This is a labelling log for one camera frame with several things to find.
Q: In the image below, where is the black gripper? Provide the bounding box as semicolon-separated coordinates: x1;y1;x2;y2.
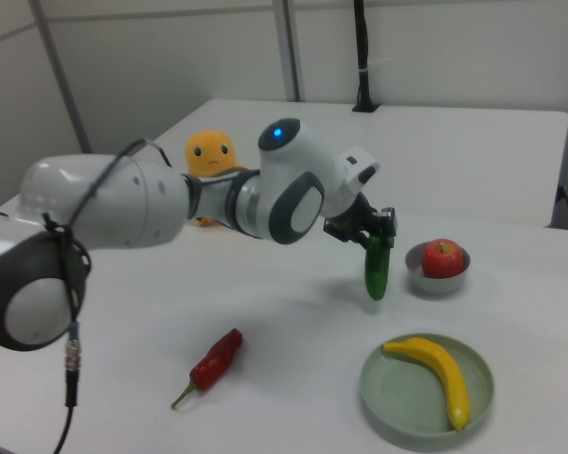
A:
323;192;399;252

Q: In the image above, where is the green cucumber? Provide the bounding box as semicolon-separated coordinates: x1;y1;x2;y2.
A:
364;233;392;302

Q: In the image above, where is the grey metal bowl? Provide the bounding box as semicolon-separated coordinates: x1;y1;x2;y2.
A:
404;240;471;297

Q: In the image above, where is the red apple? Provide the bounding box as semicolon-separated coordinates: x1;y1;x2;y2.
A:
421;238;466;279

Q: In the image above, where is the yellow banana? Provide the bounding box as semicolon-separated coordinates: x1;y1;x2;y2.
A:
382;336;471;432

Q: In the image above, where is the pale green plate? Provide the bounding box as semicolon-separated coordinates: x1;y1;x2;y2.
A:
359;333;496;437

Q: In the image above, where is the orange plush dinosaur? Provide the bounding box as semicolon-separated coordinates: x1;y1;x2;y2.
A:
184;129;248;229

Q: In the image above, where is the red chili pepper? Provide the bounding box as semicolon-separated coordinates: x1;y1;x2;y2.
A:
170;327;244;410

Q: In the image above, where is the black pole stand with cable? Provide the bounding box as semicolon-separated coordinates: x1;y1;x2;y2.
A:
351;0;381;114

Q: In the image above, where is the black wall cable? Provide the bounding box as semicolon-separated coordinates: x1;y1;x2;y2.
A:
555;183;568;230

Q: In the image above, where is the grey partition post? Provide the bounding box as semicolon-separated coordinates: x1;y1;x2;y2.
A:
273;0;306;102

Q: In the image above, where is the black cable with metal connector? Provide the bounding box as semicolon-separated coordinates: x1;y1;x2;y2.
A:
41;137;174;454

